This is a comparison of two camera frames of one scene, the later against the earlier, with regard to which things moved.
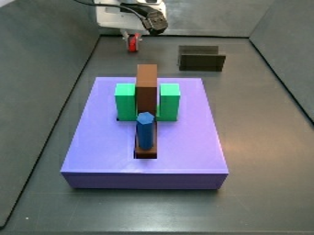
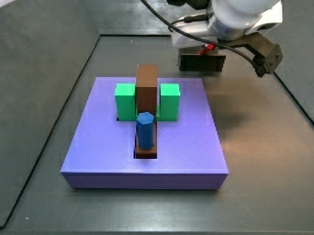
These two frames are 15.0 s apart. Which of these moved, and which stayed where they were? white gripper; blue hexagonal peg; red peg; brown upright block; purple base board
Moved: white gripper; red peg
Stayed: purple base board; blue hexagonal peg; brown upright block
